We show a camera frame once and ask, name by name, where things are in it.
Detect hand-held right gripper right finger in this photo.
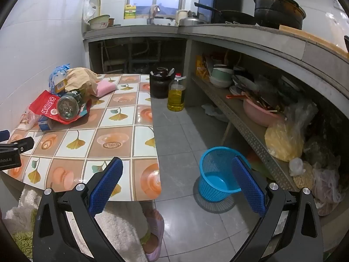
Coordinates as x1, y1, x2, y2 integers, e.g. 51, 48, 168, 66
230, 155, 323, 262

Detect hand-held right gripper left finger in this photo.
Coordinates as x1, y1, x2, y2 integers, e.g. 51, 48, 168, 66
32, 157, 126, 262

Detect white and blue carton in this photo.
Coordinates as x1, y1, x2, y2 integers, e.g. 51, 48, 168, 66
38, 115, 55, 131

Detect blue plastic mesh basket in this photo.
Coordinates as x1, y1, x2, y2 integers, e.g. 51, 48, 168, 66
198, 147, 253, 203

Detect yellow cardboard box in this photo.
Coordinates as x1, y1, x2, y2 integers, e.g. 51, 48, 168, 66
50, 75, 68, 95

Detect pink scrub sponge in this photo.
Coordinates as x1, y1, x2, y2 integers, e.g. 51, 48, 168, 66
91, 80, 118, 97

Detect red snack bag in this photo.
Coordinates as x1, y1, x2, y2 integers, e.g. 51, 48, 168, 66
29, 90, 92, 123

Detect white fleece garment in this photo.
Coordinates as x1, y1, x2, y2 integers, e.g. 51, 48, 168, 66
5, 188, 149, 262

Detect perforated metal shelf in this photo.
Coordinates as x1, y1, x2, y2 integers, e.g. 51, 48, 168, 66
191, 75, 308, 189

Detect tile pattern tablecloth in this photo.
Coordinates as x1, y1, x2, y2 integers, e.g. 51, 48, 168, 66
3, 74, 161, 202

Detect small white plastic bag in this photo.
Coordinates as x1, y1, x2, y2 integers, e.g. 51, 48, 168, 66
288, 157, 304, 176

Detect bag of dried pasta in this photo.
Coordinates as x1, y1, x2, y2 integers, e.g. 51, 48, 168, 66
293, 161, 315, 189

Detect yellow food plastic bag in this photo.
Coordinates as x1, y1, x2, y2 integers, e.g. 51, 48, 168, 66
264, 101, 318, 162

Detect pink slipper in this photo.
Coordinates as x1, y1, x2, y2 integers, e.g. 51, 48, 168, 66
142, 209, 165, 255

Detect pink plastic basin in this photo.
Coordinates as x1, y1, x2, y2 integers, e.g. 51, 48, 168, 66
243, 97, 285, 127

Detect crumpled clear plastic bags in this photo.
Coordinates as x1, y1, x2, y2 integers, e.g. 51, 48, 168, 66
311, 166, 344, 216

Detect green fleece garment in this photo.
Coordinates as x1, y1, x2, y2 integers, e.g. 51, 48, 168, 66
12, 210, 37, 260

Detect white rag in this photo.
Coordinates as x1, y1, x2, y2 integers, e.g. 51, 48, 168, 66
202, 104, 229, 122

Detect brown paper bag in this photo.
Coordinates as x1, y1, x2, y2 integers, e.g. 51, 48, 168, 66
65, 68, 101, 96

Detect stack of plates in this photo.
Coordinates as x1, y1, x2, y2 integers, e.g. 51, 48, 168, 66
229, 74, 259, 96

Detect cooking oil bottle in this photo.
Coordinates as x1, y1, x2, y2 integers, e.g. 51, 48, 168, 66
167, 73, 186, 112

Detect stack of green bowls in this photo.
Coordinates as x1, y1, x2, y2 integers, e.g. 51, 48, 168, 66
209, 65, 234, 88

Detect dark ceramic jar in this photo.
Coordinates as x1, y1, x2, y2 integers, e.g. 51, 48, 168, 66
149, 66, 175, 99

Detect orange snack packet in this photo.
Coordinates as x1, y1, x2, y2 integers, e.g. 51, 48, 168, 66
196, 55, 211, 82

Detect drain pipes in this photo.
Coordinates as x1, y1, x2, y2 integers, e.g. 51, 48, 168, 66
101, 41, 180, 71

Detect hanging white plastic bag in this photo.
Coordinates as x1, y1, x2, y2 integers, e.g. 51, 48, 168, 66
82, 0, 97, 24

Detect concrete kitchen counter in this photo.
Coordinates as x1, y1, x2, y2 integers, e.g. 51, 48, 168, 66
82, 23, 349, 107

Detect wooden cutting board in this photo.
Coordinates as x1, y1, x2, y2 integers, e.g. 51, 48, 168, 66
279, 24, 349, 53

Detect yellow dish soap bottle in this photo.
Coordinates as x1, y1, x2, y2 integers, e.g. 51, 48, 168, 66
124, 3, 137, 19

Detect black wok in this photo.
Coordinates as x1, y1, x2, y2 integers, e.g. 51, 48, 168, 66
194, 2, 258, 25

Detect metal kettle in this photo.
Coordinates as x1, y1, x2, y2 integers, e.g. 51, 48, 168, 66
178, 11, 206, 27

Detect large black pot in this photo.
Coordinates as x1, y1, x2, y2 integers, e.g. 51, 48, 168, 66
253, 0, 306, 30

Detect metal faucet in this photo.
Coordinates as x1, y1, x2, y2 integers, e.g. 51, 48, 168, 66
147, 5, 161, 24

